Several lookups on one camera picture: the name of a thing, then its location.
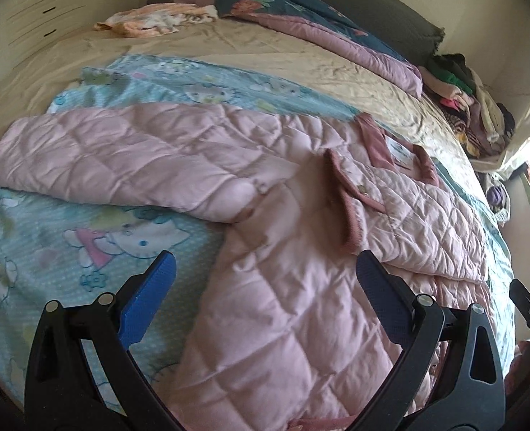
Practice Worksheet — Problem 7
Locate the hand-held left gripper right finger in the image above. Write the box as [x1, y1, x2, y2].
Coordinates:
[355, 249, 506, 431]

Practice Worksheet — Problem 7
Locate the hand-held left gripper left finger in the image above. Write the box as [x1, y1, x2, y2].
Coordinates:
[24, 250, 187, 431]

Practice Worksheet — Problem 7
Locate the pink quilted jacket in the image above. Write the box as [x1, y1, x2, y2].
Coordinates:
[0, 101, 492, 431]

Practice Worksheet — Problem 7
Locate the fabric basket with clothes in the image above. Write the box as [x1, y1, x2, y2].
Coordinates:
[484, 179, 513, 228]

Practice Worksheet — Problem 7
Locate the pile of mixed clothes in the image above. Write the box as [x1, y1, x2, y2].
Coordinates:
[420, 53, 516, 159]

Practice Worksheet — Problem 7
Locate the cartoon printed blue blanket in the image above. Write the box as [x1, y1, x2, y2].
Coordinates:
[0, 54, 517, 416]

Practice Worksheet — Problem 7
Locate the floral dark quilt pink backing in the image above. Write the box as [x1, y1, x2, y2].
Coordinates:
[215, 0, 424, 98]

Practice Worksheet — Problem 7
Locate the bed with beige sheet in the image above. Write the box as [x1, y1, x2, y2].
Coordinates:
[0, 17, 517, 418]

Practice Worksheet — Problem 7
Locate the peach and white cloth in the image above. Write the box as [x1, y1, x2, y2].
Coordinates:
[94, 4, 221, 38]

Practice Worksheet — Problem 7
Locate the dark grey headboard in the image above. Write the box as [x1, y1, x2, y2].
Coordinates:
[310, 0, 446, 57]

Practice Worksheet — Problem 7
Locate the cream wardrobe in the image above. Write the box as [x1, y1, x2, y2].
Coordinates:
[0, 0, 92, 61]

